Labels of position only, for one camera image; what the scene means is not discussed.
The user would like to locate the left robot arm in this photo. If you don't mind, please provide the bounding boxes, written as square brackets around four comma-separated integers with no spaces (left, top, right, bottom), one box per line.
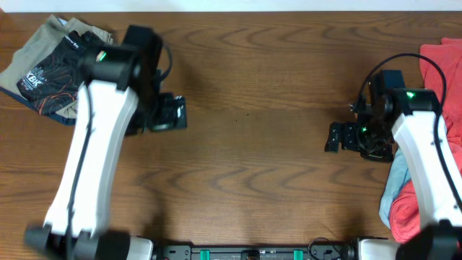
[24,25,187,260]

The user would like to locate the red shirt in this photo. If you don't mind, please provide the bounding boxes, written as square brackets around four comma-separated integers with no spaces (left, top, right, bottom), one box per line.
[389,38,461,243]

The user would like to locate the black printed jersey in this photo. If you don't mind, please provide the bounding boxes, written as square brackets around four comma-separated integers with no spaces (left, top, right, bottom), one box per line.
[17,30,104,116]

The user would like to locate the folded navy garment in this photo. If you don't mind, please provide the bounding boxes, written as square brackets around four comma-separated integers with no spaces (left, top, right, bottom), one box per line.
[0,87,76,126]

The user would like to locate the folded khaki shorts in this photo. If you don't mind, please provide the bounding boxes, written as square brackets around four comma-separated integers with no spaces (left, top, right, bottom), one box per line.
[1,15,113,119]

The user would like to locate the light blue shirt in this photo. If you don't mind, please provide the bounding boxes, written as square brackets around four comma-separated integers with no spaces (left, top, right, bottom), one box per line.
[378,147,411,229]

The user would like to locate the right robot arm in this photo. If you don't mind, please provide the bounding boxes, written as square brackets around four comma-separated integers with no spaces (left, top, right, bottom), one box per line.
[325,70,461,259]

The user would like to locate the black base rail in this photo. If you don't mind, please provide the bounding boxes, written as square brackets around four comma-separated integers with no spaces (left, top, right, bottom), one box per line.
[151,238,359,260]

